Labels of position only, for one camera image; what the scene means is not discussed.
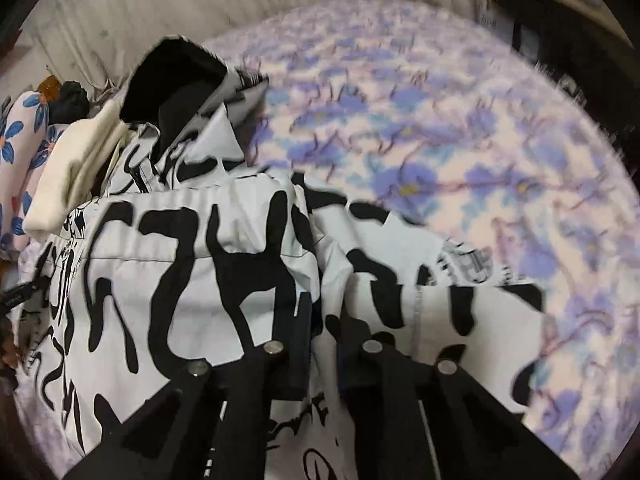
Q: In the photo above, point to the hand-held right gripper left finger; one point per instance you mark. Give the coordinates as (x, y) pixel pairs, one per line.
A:
(291, 370)

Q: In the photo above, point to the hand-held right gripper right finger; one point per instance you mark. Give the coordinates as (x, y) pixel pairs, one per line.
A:
(350, 370)

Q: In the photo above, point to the white black lettered jacket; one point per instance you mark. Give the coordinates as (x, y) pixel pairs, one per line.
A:
(200, 240)

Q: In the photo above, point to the dark clothes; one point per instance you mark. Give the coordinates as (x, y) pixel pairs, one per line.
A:
(72, 100)

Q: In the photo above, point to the purple floral blanket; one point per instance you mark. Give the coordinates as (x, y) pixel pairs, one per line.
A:
(425, 160)

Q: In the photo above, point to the folded white fleece garment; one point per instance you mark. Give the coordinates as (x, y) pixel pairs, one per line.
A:
(70, 170)

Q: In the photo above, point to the black white patterned cloth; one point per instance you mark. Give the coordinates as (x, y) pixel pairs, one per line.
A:
(600, 105)

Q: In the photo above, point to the rolled pink blue-flower quilt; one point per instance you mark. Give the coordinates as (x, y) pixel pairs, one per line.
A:
(20, 125)

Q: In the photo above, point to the white curtain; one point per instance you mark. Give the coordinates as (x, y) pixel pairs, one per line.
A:
(250, 0)

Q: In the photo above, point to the white printed box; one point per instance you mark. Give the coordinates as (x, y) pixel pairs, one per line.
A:
(486, 20)

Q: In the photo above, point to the black case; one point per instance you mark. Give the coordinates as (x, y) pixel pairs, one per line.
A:
(515, 25)

